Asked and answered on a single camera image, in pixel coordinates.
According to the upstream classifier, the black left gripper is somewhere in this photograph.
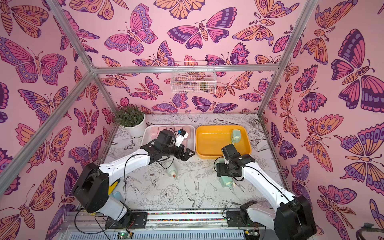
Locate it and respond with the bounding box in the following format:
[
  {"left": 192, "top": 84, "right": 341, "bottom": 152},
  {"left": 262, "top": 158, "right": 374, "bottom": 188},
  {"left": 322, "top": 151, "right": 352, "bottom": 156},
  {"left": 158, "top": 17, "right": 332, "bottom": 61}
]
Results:
[{"left": 162, "top": 141, "right": 196, "bottom": 162}]

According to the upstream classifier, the green sharpener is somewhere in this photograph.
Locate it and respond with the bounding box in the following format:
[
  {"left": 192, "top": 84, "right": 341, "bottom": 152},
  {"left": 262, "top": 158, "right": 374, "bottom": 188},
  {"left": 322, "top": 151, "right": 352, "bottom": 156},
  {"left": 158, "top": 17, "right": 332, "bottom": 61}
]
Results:
[
  {"left": 215, "top": 157, "right": 225, "bottom": 166},
  {"left": 167, "top": 164, "right": 177, "bottom": 181},
  {"left": 219, "top": 176, "right": 236, "bottom": 189},
  {"left": 231, "top": 129, "right": 242, "bottom": 144}
]

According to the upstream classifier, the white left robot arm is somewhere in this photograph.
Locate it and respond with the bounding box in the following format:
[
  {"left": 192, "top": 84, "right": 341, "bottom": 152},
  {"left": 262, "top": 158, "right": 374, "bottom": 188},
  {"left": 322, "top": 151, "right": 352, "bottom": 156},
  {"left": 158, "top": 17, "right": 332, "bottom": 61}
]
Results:
[{"left": 72, "top": 129, "right": 195, "bottom": 221}]

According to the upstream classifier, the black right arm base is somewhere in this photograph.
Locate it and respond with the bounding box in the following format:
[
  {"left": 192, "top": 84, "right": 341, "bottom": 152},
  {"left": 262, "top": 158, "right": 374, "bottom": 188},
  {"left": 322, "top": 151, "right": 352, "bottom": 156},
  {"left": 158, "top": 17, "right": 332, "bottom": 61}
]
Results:
[{"left": 222, "top": 201, "right": 258, "bottom": 228}]

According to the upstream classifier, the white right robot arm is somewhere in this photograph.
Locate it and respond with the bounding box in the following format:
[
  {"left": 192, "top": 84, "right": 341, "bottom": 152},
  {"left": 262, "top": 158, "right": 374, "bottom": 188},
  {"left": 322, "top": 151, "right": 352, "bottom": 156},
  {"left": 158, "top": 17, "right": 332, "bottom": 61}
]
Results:
[{"left": 216, "top": 144, "right": 317, "bottom": 240}]

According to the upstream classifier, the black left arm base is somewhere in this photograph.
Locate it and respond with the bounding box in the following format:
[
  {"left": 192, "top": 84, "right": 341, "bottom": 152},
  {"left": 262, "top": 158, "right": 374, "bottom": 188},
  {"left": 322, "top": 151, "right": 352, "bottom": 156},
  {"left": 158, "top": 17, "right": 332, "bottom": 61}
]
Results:
[{"left": 105, "top": 211, "right": 148, "bottom": 230}]

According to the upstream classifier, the white plastic storage box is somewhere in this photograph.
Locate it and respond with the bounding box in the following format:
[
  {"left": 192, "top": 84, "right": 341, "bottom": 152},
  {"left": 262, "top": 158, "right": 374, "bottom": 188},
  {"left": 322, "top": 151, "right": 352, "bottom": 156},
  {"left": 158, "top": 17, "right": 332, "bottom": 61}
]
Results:
[{"left": 141, "top": 125, "right": 196, "bottom": 151}]

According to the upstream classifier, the yellow plastic storage box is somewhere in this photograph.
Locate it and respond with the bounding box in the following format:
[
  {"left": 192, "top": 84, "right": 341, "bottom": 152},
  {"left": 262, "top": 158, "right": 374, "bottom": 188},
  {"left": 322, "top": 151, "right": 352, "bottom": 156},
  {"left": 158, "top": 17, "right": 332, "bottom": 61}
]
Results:
[{"left": 196, "top": 125, "right": 252, "bottom": 160}]

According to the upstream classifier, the white plastic flower pot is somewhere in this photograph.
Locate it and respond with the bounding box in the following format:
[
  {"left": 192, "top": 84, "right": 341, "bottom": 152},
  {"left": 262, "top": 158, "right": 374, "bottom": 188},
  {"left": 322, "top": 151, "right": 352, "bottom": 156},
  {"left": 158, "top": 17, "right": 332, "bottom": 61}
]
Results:
[{"left": 125, "top": 115, "right": 147, "bottom": 138}]

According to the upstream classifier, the green leafy plant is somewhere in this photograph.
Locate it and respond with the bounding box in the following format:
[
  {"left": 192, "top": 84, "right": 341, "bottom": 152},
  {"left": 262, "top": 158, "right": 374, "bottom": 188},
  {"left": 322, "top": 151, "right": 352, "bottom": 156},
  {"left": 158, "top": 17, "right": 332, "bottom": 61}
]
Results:
[{"left": 115, "top": 106, "right": 145, "bottom": 128}]

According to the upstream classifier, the yellow rubber glove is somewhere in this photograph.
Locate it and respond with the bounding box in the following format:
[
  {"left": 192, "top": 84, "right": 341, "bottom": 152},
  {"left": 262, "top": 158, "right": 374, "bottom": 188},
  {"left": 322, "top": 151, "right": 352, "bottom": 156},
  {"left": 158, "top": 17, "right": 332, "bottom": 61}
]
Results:
[{"left": 108, "top": 179, "right": 121, "bottom": 195}]

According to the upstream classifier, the light blue object by glove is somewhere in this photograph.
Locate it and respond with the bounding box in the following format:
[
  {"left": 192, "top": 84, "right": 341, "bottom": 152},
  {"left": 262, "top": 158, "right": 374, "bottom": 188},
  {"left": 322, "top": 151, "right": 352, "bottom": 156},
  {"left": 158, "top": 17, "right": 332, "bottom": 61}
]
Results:
[{"left": 112, "top": 192, "right": 125, "bottom": 203}]

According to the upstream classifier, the green circuit board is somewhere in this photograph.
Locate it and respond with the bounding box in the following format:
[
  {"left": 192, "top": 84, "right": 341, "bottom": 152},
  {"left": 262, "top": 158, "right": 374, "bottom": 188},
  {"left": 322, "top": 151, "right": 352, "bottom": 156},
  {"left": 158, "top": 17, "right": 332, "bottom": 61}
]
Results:
[{"left": 117, "top": 231, "right": 134, "bottom": 240}]

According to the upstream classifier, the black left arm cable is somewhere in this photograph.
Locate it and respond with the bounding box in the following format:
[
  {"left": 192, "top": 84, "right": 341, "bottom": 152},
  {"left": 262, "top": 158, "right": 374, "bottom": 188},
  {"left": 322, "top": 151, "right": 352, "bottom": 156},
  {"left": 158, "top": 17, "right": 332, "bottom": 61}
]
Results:
[{"left": 73, "top": 152, "right": 176, "bottom": 240}]

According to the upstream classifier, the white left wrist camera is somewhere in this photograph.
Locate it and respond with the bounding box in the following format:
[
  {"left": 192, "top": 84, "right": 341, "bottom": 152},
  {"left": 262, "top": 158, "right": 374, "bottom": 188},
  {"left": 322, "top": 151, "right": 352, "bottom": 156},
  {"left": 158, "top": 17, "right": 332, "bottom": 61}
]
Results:
[{"left": 175, "top": 129, "right": 188, "bottom": 147}]

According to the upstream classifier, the white wire basket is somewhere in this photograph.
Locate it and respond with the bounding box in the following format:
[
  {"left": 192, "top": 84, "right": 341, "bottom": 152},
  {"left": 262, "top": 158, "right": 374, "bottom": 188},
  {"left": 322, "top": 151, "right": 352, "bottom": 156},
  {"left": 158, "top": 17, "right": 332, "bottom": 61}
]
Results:
[{"left": 169, "top": 61, "right": 217, "bottom": 94}]

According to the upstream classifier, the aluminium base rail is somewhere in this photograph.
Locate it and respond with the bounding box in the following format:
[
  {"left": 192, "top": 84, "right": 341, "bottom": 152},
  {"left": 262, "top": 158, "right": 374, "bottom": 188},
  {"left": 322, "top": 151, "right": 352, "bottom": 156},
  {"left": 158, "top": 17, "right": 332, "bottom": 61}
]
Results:
[{"left": 56, "top": 209, "right": 267, "bottom": 240}]

